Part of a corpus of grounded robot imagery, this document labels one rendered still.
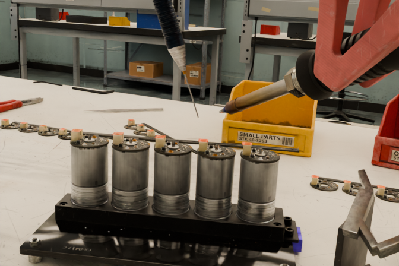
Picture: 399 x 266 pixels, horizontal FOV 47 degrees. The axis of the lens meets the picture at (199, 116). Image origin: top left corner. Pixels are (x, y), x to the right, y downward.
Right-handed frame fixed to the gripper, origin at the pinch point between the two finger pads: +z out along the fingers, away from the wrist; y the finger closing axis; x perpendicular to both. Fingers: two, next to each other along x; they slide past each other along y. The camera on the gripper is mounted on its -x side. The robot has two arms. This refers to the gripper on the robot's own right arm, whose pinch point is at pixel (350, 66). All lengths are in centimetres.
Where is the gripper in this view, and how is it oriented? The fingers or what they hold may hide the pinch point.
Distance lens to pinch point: 21.9
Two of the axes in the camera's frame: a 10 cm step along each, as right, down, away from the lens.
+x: 5.3, 6.3, -5.7
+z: -3.2, 7.7, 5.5
